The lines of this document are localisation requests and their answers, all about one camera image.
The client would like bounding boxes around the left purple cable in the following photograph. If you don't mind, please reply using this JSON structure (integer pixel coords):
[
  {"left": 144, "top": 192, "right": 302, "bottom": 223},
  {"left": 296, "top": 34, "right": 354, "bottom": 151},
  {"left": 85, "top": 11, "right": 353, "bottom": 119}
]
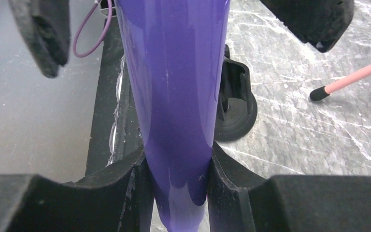
[{"left": 72, "top": 0, "right": 113, "bottom": 58}]

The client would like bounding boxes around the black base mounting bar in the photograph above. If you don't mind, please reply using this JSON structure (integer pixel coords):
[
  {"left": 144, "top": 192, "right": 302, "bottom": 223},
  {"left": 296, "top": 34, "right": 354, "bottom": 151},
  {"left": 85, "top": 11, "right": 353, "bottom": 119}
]
[{"left": 85, "top": 18, "right": 142, "bottom": 175}]

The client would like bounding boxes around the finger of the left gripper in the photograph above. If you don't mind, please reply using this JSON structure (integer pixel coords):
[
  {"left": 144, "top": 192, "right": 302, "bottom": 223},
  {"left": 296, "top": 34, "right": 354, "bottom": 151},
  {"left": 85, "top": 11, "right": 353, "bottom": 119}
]
[
  {"left": 9, "top": 0, "right": 71, "bottom": 78},
  {"left": 261, "top": 0, "right": 355, "bottom": 53}
]

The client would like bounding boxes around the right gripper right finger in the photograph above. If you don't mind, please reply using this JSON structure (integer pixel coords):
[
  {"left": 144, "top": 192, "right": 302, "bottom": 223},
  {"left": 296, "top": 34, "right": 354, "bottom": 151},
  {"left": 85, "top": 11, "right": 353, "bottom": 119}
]
[{"left": 208, "top": 144, "right": 371, "bottom": 232}]

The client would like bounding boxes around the pink music stand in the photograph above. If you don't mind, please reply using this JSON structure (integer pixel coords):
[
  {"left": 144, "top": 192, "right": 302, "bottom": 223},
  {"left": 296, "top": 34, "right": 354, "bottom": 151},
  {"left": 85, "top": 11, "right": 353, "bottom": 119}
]
[{"left": 309, "top": 64, "right": 371, "bottom": 102}]

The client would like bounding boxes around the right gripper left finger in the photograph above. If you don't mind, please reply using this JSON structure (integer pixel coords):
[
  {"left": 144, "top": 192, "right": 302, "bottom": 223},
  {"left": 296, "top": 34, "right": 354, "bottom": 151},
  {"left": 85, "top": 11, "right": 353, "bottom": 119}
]
[{"left": 0, "top": 147, "right": 154, "bottom": 232}]

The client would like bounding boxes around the purple toy microphone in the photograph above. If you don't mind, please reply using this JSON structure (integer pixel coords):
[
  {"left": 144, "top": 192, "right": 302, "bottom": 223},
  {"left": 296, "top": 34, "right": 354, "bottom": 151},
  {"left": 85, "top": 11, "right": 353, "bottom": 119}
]
[{"left": 116, "top": 0, "right": 230, "bottom": 232}]

